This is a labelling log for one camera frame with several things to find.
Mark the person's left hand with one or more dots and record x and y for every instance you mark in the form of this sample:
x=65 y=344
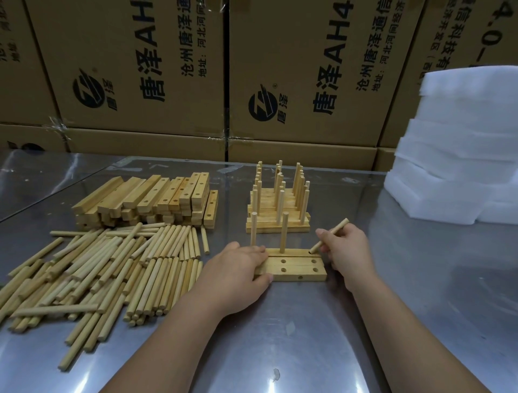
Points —
x=228 y=279

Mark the person's right hand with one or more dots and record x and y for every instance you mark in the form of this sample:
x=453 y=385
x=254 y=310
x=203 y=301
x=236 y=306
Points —
x=354 y=255

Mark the person's left thumb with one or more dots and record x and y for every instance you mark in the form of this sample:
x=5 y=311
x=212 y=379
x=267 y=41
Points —
x=261 y=280

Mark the person's right thumb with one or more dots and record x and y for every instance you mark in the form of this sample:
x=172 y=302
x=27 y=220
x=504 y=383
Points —
x=324 y=235

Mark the single wooden dowel rod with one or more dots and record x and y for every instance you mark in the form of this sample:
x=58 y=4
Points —
x=342 y=224

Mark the wooden bar with holes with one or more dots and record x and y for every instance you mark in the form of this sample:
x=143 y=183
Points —
x=299 y=260
x=299 y=273

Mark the person's left forearm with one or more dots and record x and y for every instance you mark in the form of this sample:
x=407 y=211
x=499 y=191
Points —
x=170 y=348

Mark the person's right forearm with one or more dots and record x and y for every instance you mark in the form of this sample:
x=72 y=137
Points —
x=398 y=340

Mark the upright wooden peg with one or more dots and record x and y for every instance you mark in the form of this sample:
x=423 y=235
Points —
x=254 y=228
x=285 y=230

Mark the stack of assembled peg racks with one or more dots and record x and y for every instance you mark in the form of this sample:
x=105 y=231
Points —
x=279 y=202

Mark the stack of drilled wooden bars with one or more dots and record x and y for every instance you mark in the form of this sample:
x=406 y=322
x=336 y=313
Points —
x=153 y=198

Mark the stack of white foam sheets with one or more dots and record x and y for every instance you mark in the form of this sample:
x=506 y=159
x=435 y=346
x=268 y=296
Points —
x=457 y=162

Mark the pile of loose wooden dowels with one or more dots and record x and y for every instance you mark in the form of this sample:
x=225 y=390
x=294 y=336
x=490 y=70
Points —
x=105 y=271

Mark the wall of brown cardboard boxes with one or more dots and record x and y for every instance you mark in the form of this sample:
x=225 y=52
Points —
x=162 y=60

